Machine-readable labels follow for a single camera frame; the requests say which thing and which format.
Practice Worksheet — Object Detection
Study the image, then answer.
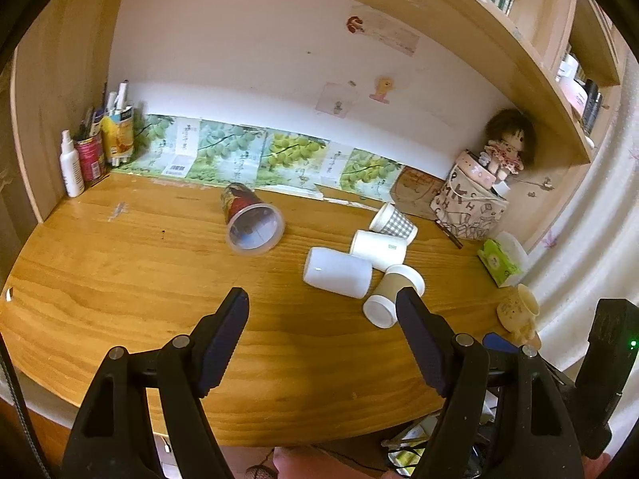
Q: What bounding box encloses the brown cardboard piece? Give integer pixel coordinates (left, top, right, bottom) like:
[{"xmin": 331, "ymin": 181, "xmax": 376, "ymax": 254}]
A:
[{"xmin": 390, "ymin": 166, "xmax": 444, "ymax": 221}]

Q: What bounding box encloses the patterned fabric box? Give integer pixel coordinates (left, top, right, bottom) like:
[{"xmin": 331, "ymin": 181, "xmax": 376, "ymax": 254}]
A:
[{"xmin": 430, "ymin": 150, "xmax": 509, "ymax": 241}]

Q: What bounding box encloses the brown sleeve paper cup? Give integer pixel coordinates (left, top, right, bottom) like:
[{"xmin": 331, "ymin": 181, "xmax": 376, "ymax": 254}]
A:
[{"xmin": 363, "ymin": 264, "xmax": 426, "ymax": 329}]

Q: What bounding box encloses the brown haired doll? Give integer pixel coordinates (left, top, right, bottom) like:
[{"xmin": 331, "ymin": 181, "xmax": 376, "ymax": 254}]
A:
[{"xmin": 483, "ymin": 108, "xmax": 537, "ymax": 182}]

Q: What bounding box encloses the clear plastic cup red label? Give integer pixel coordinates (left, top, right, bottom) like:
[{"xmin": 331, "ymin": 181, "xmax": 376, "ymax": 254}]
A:
[{"xmin": 221, "ymin": 183, "xmax": 286, "ymax": 255}]

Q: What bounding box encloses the grey checked paper cup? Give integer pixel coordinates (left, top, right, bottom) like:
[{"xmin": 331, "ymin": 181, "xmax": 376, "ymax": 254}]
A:
[{"xmin": 369, "ymin": 202, "xmax": 418, "ymax": 245}]

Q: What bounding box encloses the green tissue pack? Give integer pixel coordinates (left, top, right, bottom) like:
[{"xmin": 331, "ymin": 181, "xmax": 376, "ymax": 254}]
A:
[{"xmin": 478, "ymin": 232, "xmax": 530, "ymax": 288}]

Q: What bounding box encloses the grape printed paper sheet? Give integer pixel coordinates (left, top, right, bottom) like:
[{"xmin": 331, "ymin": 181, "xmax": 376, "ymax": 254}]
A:
[{"xmin": 116, "ymin": 115, "xmax": 403, "ymax": 201}]

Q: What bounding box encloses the cream ceramic mug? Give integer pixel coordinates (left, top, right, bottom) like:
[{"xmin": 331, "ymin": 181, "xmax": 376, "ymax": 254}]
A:
[{"xmin": 496, "ymin": 284, "xmax": 542, "ymax": 350}]

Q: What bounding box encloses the dark pen on table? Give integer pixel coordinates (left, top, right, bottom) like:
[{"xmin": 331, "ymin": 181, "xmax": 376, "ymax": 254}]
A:
[{"xmin": 435, "ymin": 220, "xmax": 464, "ymax": 249}]

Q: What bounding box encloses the white cylindrical cup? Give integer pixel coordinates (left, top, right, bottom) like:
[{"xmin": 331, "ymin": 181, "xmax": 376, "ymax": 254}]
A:
[{"xmin": 303, "ymin": 247, "xmax": 373, "ymax": 299}]

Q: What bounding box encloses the red can pen holder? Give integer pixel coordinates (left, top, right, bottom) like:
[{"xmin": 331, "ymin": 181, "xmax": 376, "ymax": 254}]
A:
[{"xmin": 75, "ymin": 134, "xmax": 106, "ymax": 185}]

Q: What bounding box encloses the wooden wall shelf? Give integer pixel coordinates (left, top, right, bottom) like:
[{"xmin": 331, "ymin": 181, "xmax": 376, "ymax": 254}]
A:
[{"xmin": 423, "ymin": 0, "xmax": 627, "ymax": 166}]

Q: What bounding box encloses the yellow carton pen holder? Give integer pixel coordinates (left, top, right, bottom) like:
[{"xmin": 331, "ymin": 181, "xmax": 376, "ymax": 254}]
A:
[{"xmin": 101, "ymin": 106, "xmax": 134, "ymax": 166}]

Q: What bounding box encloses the black device green light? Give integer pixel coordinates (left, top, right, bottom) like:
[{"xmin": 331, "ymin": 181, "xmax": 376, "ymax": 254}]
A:
[{"xmin": 572, "ymin": 299, "xmax": 638, "ymax": 459}]

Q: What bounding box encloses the white spray bottle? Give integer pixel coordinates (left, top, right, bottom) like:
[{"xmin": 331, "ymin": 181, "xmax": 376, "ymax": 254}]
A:
[{"xmin": 60, "ymin": 130, "xmax": 85, "ymax": 198}]

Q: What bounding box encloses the white paper cup green text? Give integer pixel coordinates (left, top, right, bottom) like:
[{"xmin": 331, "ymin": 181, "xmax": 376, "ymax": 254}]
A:
[{"xmin": 350, "ymin": 229, "xmax": 407, "ymax": 271}]

